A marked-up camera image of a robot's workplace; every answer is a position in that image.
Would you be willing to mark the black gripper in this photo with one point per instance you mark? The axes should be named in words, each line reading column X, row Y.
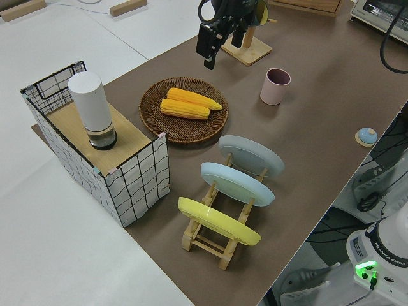
column 236, row 14

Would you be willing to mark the pink mug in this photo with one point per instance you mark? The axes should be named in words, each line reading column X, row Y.
column 272, row 90

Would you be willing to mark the white water bottle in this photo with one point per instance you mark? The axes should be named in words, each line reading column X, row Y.
column 90, row 102

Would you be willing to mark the wooden mug rack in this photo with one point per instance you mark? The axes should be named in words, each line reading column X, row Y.
column 252, row 51

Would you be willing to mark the dark blue mug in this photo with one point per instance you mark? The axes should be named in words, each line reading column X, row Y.
column 262, row 12

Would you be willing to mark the yellow corn cob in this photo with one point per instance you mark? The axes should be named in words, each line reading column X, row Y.
column 194, row 97
column 185, row 110

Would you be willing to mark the wooden cabinet box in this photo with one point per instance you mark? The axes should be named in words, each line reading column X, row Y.
column 306, row 6

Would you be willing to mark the wooden block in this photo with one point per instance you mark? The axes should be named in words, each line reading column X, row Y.
column 19, row 9
column 127, row 7

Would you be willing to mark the brown wicker basket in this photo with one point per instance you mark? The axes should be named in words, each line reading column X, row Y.
column 153, row 118

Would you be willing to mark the grey plate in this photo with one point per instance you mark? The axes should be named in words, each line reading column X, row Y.
column 252, row 156

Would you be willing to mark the wooden basket lid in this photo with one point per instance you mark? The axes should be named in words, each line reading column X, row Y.
column 130, row 134

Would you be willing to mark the light blue plate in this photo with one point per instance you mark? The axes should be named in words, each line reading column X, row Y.
column 236, row 185

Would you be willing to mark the brown table mat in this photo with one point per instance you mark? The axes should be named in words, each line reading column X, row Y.
column 303, row 165

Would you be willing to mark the white toaster oven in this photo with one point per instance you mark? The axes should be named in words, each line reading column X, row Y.
column 376, row 16

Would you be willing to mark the small blue bell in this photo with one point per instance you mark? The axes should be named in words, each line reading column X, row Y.
column 366, row 136

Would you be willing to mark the yellow plate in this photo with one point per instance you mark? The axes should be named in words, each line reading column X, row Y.
column 216, row 223

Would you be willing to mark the wooden plate rack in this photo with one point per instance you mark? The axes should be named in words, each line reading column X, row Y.
column 204, row 245

